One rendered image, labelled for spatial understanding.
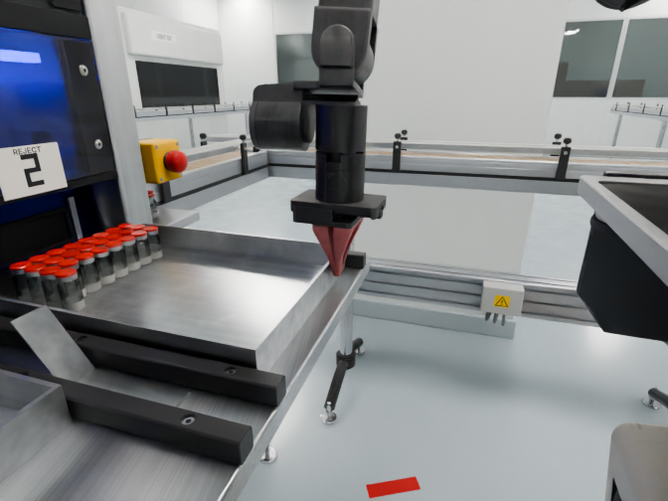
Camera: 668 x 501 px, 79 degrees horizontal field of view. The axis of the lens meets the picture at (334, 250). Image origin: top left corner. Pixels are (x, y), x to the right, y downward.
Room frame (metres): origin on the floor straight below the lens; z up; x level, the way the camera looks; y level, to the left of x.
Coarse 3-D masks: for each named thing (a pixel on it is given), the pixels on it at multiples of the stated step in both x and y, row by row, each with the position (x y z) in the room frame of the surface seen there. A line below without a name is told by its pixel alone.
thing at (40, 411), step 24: (0, 384) 0.25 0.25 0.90; (24, 384) 0.24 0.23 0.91; (48, 384) 0.24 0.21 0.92; (0, 408) 0.25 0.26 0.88; (24, 408) 0.22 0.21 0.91; (48, 408) 0.23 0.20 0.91; (0, 432) 0.20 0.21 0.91; (24, 432) 0.21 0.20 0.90; (48, 432) 0.22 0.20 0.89; (0, 456) 0.19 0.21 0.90; (24, 456) 0.20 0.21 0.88; (0, 480) 0.19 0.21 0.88
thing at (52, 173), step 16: (48, 144) 0.54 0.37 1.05; (0, 160) 0.48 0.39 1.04; (16, 160) 0.50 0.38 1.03; (32, 160) 0.52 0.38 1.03; (48, 160) 0.54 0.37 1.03; (0, 176) 0.48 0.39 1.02; (16, 176) 0.50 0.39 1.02; (32, 176) 0.51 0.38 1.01; (48, 176) 0.53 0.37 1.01; (64, 176) 0.56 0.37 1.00; (16, 192) 0.49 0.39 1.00; (32, 192) 0.51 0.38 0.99
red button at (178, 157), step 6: (174, 150) 0.75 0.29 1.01; (168, 156) 0.73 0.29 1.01; (174, 156) 0.73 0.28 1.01; (180, 156) 0.74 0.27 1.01; (186, 156) 0.76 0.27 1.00; (168, 162) 0.73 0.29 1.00; (174, 162) 0.73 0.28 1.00; (180, 162) 0.74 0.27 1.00; (186, 162) 0.75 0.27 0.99; (168, 168) 0.73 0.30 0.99; (174, 168) 0.73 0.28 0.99; (180, 168) 0.74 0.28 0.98
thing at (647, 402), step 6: (654, 390) 1.24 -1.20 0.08; (654, 396) 1.21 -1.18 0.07; (660, 396) 1.18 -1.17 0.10; (666, 396) 1.17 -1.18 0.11; (642, 402) 1.25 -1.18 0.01; (648, 402) 1.25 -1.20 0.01; (654, 402) 1.25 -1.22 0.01; (660, 402) 1.17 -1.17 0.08; (666, 402) 1.14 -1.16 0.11; (654, 408) 1.22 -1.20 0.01
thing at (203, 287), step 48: (192, 240) 0.60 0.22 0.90; (240, 240) 0.57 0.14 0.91; (288, 240) 0.55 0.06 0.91; (144, 288) 0.46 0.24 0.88; (192, 288) 0.46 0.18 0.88; (240, 288) 0.46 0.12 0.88; (288, 288) 0.46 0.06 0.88; (144, 336) 0.32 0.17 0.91; (192, 336) 0.30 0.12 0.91; (240, 336) 0.35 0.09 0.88; (288, 336) 0.34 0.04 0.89
